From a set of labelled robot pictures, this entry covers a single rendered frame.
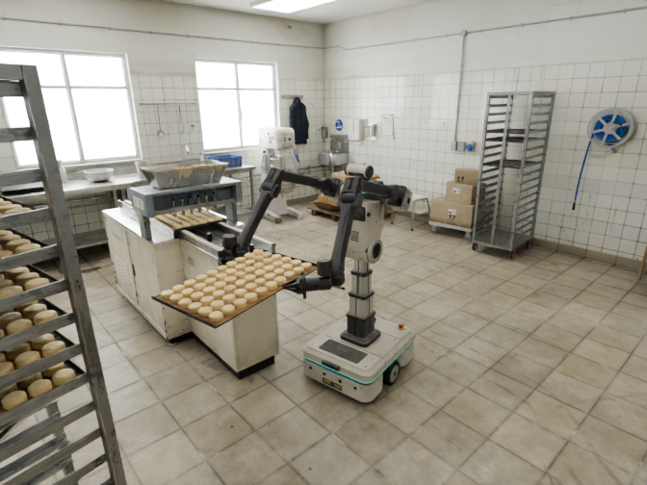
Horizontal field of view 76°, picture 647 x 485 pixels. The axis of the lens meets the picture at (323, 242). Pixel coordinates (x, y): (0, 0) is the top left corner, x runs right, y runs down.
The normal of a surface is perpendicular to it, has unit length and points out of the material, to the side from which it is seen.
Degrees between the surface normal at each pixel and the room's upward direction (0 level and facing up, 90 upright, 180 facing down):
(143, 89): 90
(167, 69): 90
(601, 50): 90
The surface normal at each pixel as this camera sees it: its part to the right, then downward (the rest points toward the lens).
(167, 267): 0.66, 0.23
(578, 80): -0.75, 0.22
